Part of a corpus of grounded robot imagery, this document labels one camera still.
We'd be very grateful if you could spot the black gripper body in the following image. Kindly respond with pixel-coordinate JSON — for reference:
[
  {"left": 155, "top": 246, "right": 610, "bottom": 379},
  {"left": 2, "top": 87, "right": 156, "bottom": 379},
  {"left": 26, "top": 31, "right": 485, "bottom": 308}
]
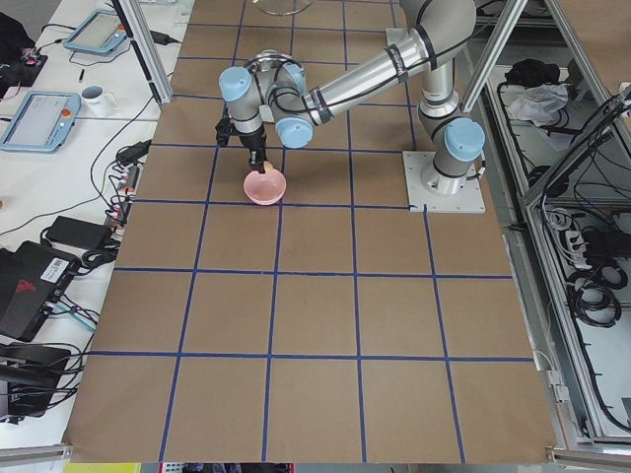
[{"left": 240, "top": 128, "right": 267, "bottom": 154}]

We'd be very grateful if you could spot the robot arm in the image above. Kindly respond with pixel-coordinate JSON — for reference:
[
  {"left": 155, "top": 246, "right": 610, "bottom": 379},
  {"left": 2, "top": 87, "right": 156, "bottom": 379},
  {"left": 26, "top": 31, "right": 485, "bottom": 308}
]
[{"left": 216, "top": 1, "right": 476, "bottom": 171}]

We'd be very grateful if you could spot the pale green steel pot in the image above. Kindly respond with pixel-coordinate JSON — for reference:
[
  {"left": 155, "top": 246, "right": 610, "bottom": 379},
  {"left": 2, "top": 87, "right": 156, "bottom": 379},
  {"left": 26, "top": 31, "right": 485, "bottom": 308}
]
[{"left": 244, "top": 49, "right": 307, "bottom": 123}]

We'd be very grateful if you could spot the pink bowl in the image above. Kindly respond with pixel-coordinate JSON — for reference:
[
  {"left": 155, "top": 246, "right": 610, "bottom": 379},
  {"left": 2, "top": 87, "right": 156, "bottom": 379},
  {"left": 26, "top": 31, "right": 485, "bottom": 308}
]
[{"left": 243, "top": 169, "right": 287, "bottom": 206}]

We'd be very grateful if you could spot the white mug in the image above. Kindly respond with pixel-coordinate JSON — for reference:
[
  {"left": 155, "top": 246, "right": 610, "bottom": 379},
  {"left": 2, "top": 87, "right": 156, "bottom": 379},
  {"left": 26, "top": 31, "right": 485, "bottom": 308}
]
[{"left": 81, "top": 85, "right": 118, "bottom": 118}]

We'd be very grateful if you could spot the black power adapter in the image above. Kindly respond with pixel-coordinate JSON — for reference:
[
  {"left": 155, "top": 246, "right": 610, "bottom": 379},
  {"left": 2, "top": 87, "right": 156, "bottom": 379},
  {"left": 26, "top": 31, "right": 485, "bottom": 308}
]
[{"left": 40, "top": 216, "right": 112, "bottom": 249}]

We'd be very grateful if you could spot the far blue teach pendant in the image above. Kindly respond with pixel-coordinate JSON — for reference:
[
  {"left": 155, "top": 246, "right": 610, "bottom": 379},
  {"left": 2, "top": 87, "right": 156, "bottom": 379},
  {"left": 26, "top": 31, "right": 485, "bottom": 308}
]
[{"left": 62, "top": 10, "right": 127, "bottom": 55}]

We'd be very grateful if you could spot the blue teach pendant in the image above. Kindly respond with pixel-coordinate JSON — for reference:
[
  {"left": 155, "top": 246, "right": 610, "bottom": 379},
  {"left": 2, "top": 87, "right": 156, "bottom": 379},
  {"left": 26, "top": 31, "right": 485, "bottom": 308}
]
[
  {"left": 62, "top": 10, "right": 127, "bottom": 55},
  {"left": 1, "top": 91, "right": 81, "bottom": 153}
]

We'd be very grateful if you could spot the near blue teach pendant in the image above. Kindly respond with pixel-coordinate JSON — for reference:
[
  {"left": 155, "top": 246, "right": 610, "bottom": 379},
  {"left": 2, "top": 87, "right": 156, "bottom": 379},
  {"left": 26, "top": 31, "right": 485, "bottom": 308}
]
[{"left": 1, "top": 91, "right": 81, "bottom": 153}]

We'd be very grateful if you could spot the black red computer box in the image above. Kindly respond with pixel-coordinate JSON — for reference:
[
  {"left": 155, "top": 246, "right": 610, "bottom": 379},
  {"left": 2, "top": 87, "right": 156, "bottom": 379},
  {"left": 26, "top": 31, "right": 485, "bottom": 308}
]
[{"left": 1, "top": 240, "right": 80, "bottom": 342}]

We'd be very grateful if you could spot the black cloth heap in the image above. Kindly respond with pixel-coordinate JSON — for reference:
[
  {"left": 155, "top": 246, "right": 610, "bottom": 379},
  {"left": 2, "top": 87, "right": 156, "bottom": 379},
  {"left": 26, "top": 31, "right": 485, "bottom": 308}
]
[{"left": 505, "top": 58, "right": 560, "bottom": 88}]

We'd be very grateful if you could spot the white crumpled cloth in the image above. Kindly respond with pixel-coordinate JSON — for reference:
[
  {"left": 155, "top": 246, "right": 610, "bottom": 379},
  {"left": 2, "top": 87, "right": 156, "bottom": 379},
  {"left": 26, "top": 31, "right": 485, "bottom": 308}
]
[{"left": 507, "top": 84, "right": 569, "bottom": 126}]

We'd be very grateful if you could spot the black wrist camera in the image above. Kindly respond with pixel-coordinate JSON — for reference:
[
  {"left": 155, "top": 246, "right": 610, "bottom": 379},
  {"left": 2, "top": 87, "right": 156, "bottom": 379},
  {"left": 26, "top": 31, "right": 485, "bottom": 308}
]
[{"left": 215, "top": 116, "right": 233, "bottom": 148}]

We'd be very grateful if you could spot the aluminium frame post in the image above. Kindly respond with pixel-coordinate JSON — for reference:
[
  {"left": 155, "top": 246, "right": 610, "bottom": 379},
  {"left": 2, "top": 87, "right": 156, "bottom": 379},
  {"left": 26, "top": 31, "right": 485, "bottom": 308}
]
[{"left": 111, "top": 0, "right": 174, "bottom": 105}]

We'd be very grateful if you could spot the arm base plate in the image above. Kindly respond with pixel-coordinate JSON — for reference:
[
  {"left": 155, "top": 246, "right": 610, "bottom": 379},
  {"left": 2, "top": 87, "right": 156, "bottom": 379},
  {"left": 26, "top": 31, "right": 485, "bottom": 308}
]
[
  {"left": 402, "top": 151, "right": 486, "bottom": 214},
  {"left": 386, "top": 29, "right": 407, "bottom": 69}
]

